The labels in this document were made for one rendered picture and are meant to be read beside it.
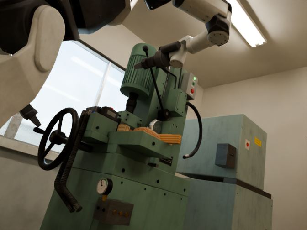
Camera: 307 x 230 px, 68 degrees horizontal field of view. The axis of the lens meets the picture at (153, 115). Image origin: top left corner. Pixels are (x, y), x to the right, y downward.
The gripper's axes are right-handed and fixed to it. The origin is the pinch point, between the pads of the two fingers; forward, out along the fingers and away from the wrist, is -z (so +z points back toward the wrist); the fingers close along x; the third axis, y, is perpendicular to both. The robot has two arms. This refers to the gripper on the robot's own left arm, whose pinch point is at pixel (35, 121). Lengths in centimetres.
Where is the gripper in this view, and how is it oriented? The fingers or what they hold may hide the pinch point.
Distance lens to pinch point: 117.6
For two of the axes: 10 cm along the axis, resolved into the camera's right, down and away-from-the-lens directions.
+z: -4.5, -8.0, -4.1
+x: 6.1, 0.6, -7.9
